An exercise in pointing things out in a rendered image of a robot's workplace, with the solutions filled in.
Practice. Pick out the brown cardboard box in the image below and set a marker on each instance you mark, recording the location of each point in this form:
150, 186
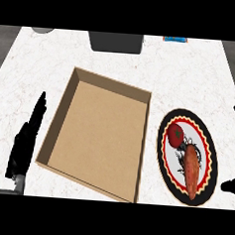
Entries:
96, 134

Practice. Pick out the grey round object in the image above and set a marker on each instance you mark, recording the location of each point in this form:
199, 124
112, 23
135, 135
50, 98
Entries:
42, 30

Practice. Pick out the blue orange packet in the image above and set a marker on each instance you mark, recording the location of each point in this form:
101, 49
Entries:
175, 39

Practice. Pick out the red tomato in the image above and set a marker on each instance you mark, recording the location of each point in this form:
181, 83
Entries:
175, 134

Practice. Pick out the black red patterned plate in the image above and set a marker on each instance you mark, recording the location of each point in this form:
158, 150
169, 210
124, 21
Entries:
206, 155

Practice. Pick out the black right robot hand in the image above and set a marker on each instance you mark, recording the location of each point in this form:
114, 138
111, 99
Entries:
232, 186

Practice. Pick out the dark grey appliance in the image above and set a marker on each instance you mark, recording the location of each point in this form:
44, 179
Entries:
115, 42

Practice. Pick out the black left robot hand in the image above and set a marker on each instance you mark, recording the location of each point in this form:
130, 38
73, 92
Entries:
23, 146

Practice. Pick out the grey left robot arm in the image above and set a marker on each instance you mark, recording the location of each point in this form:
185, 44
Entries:
12, 185

